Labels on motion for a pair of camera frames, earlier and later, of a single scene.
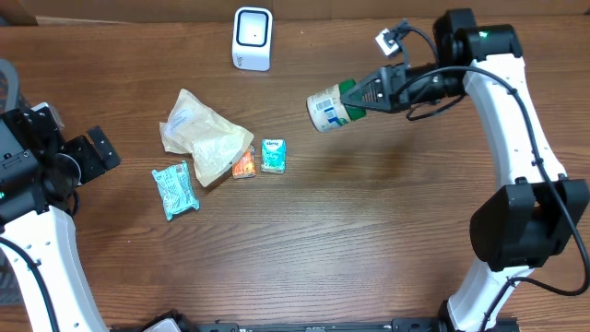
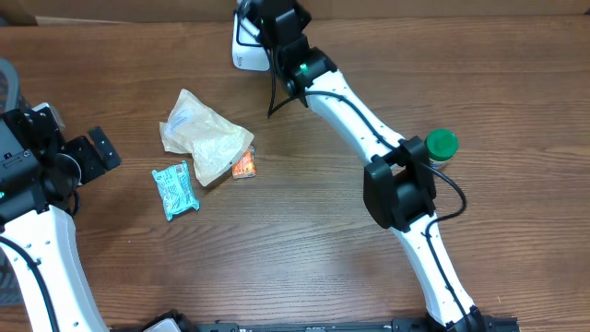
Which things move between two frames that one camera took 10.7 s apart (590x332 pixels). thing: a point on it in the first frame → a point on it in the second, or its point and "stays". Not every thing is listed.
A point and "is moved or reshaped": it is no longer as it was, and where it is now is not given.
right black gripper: x=389 y=101 → x=305 y=18
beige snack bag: x=214 y=142 stays
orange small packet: x=244 y=167 stays
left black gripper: x=80 y=158 stays
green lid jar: x=326 y=111 is moved or reshaped
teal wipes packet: x=176 y=189 stays
